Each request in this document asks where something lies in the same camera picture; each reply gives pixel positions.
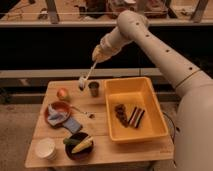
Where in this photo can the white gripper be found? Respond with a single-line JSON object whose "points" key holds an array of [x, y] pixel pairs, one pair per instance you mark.
{"points": [[103, 52]]}

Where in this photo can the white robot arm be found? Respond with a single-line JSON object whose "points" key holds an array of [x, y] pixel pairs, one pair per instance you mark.
{"points": [[193, 145]]}

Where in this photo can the red bowl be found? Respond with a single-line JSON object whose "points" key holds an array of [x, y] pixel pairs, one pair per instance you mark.
{"points": [[56, 105]]}

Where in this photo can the dark bowl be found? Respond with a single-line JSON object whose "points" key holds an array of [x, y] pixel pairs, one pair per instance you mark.
{"points": [[82, 154]]}

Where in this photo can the red apple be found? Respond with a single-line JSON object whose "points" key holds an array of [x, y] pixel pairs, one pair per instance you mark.
{"points": [[63, 94]]}

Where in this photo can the brown chocolate cluster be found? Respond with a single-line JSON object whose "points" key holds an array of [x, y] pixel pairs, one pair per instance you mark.
{"points": [[121, 114]]}

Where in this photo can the metal spoon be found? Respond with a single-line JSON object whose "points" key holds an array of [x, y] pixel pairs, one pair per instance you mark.
{"points": [[89, 115]]}

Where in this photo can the yellow plastic bin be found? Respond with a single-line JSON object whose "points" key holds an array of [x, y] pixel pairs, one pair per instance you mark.
{"points": [[134, 92]]}

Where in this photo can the striped chocolate bars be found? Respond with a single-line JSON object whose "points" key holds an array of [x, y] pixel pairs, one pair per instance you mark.
{"points": [[136, 116]]}

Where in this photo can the blue grey cloth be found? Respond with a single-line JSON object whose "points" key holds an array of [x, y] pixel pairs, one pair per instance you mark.
{"points": [[62, 117]]}

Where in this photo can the wooden table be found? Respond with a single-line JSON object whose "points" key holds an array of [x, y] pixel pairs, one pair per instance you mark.
{"points": [[113, 143]]}

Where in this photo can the yellow corn cob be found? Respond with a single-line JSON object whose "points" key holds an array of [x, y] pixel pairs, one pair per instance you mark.
{"points": [[87, 142]]}

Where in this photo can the green cucumber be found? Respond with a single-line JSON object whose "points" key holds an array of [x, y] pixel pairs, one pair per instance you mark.
{"points": [[70, 141]]}

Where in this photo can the white cup stack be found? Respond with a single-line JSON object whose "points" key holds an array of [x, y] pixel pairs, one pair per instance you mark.
{"points": [[46, 149]]}

